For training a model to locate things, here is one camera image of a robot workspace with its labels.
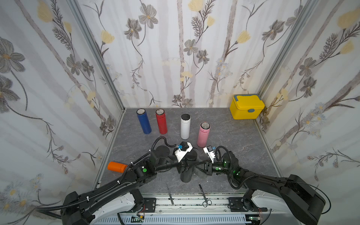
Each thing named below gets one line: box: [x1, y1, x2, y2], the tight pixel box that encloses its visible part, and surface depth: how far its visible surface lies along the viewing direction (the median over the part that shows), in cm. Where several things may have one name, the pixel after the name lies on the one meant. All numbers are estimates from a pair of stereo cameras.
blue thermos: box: [136, 107, 152, 135], surface depth 98 cm
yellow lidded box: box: [229, 94, 265, 120], surface depth 109 cm
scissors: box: [198, 182, 212, 208], surface depth 77 cm
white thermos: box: [180, 113, 192, 140], surface depth 90 cm
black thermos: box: [180, 149, 198, 183], surface depth 65 cm
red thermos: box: [155, 108, 168, 135], surface depth 93 cm
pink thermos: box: [196, 121, 211, 148], surface depth 85 cm
